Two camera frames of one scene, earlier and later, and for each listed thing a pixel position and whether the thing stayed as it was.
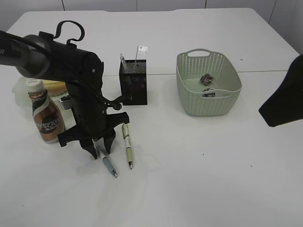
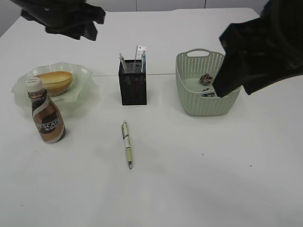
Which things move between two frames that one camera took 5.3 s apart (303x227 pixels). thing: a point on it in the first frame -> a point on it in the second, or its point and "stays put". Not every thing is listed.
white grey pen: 123,59 stays put
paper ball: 209,94 stays put
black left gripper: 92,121 -> 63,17
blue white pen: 105,157 -> 143,63
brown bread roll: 55,88 stays put
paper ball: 206,79 stays put
